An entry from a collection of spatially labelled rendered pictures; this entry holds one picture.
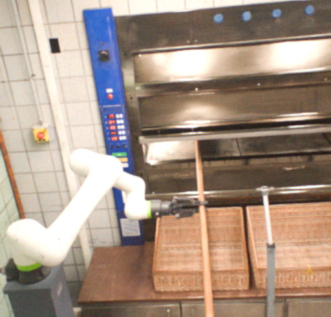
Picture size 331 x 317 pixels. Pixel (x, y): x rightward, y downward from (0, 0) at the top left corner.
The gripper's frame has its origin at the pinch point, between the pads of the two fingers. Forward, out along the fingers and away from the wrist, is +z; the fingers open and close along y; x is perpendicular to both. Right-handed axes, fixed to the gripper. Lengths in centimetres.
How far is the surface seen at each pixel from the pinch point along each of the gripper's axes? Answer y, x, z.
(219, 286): 58, -5, 7
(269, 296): 57, 6, 34
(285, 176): 16, -55, 55
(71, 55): -72, -56, -68
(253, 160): 2, -54, 34
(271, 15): -84, -56, 45
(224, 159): 1, -56, 16
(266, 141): 1, -79, 47
